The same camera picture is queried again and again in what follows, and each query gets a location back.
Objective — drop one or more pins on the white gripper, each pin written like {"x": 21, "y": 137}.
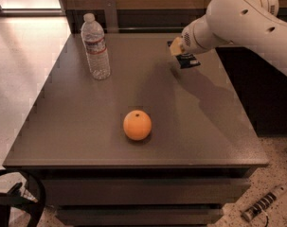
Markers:
{"x": 188, "y": 41}

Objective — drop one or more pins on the dark blue snack bar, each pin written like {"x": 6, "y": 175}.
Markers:
{"x": 187, "y": 60}

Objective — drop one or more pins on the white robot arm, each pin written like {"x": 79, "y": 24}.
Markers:
{"x": 253, "y": 24}

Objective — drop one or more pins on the orange fruit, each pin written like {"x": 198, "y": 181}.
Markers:
{"x": 137, "y": 125}

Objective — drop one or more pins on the clear plastic water bottle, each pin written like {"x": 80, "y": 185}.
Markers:
{"x": 93, "y": 38}

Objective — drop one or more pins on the upper brown drawer front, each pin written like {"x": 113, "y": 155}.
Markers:
{"x": 144, "y": 191}

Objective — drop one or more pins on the brown drawer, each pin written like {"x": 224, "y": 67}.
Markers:
{"x": 144, "y": 191}
{"x": 139, "y": 217}

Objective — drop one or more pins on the lower brown drawer front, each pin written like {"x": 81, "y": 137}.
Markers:
{"x": 139, "y": 217}

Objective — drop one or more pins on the left metal wall bracket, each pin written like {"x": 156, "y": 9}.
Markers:
{"x": 110, "y": 12}

